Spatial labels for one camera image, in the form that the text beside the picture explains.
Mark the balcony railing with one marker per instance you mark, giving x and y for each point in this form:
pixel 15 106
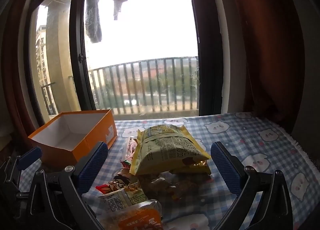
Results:
pixel 175 58

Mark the blue checked bear cloth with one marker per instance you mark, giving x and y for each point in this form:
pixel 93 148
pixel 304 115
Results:
pixel 250 145

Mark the small yellow snack packet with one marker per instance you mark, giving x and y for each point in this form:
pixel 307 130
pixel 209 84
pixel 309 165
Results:
pixel 197 169

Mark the black window frame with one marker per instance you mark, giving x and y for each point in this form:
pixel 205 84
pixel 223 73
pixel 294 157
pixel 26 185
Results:
pixel 77 32

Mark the clear packet brown snack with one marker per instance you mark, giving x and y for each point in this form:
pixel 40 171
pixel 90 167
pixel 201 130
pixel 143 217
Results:
pixel 160 185

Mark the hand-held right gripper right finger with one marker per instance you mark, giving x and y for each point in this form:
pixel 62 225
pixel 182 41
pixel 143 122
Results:
pixel 225 170

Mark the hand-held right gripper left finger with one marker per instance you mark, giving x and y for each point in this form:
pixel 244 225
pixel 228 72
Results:
pixel 92 167

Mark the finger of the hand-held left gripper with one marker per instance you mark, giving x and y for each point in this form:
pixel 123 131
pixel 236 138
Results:
pixel 30 157

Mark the dark grey hanging sock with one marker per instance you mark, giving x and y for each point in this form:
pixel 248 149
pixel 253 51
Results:
pixel 93 20

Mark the brown curtain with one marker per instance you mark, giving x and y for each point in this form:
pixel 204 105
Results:
pixel 270 45
pixel 12 70

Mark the white green snack packet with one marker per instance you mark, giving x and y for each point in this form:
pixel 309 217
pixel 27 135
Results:
pixel 117 200

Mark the apartment building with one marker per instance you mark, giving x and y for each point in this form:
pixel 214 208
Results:
pixel 41 52

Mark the black window latch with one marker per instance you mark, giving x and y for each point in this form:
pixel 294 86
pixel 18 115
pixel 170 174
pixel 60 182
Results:
pixel 80 57

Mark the clear packet red round label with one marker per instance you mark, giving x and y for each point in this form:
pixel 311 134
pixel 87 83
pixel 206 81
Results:
pixel 130 149

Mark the beige balcony pillar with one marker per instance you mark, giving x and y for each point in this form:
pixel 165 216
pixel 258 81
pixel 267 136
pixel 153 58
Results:
pixel 60 70

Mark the red orange cartoon snack packet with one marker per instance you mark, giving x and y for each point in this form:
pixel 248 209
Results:
pixel 120 182

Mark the orange cardboard box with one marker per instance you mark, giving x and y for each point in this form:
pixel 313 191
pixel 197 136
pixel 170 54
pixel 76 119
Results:
pixel 60 152

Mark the large yellow snack bag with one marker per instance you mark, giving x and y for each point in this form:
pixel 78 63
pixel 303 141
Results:
pixel 165 147

